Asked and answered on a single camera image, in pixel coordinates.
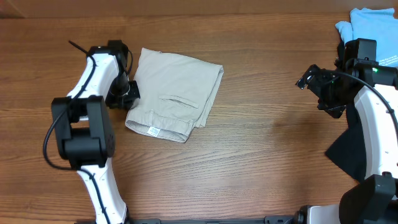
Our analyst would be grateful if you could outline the beige khaki shorts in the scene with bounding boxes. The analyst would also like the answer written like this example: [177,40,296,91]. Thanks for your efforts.
[125,48,224,142]

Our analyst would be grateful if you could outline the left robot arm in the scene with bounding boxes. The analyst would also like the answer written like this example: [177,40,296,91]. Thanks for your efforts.
[43,40,140,223]

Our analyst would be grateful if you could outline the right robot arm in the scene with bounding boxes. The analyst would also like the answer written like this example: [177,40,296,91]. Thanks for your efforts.
[292,39,397,223]

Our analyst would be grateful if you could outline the black garment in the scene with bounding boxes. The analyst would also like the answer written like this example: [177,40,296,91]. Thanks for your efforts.
[325,39,376,182]

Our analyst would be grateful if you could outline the light blue shirt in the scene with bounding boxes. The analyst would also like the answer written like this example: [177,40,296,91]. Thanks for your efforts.
[335,8,397,68]

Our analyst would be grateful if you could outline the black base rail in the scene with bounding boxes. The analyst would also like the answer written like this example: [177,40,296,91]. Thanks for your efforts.
[126,215,306,224]

